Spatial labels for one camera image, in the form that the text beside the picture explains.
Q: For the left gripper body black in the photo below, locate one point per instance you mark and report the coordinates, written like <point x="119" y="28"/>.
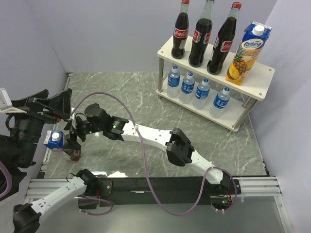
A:
<point x="34" y="119"/>

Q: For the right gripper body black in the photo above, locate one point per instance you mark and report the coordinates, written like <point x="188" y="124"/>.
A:
<point x="84" y="127"/>

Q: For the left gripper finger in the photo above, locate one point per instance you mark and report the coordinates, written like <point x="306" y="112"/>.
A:
<point x="60" y="104"/>
<point x="27" y="100"/>

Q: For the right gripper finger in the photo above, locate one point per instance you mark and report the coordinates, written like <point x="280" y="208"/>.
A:
<point x="69" y="126"/>
<point x="71" y="143"/>

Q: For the dark juice carton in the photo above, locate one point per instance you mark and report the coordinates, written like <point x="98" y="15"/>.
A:
<point x="56" y="141"/>

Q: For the water bottle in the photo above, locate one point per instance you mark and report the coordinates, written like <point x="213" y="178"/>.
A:
<point x="173" y="82"/>
<point x="220" y="102"/>
<point x="201" y="94"/>
<point x="187" y="88"/>

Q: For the cola bottle shelved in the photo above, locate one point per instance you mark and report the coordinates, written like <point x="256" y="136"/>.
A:
<point x="224" y="40"/>
<point x="201" y="35"/>
<point x="181" y="30"/>

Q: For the blue juice carton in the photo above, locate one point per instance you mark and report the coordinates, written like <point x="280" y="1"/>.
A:
<point x="252" y="43"/>

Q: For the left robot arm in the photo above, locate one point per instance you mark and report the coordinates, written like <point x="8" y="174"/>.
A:
<point x="25" y="121"/>

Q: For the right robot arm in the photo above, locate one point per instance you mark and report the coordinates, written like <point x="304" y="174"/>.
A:
<point x="178" y="147"/>

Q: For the wooden two-tier shelf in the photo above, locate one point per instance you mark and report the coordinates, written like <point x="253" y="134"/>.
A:
<point x="255" y="87"/>

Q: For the black base beam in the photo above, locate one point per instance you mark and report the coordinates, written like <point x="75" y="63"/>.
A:
<point x="169" y="190"/>

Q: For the aluminium rail frame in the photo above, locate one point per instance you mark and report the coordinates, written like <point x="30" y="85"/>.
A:
<point x="259" y="209"/>

